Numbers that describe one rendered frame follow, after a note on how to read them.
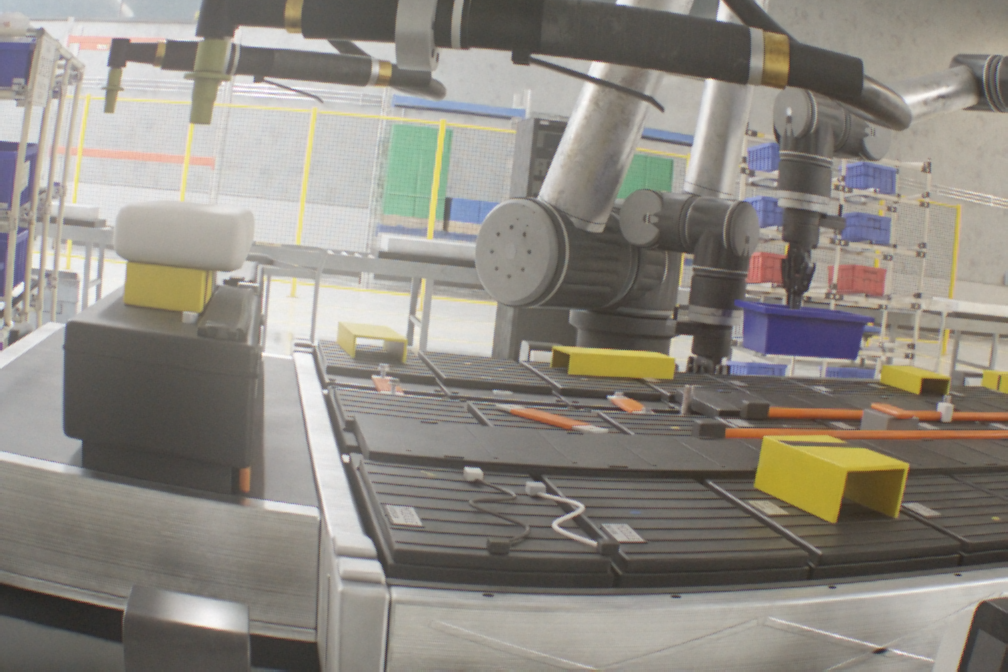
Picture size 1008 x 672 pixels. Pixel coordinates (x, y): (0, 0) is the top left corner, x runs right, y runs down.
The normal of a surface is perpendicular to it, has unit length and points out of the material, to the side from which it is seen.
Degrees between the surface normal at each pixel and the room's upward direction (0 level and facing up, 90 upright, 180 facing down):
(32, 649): 90
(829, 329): 95
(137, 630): 56
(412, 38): 124
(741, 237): 90
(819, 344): 95
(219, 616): 0
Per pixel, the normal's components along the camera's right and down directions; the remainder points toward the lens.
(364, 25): -0.14, 0.58
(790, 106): -0.85, -0.07
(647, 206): -0.67, -0.05
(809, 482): -0.96, -0.10
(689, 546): 0.11, -0.99
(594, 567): 0.15, 0.05
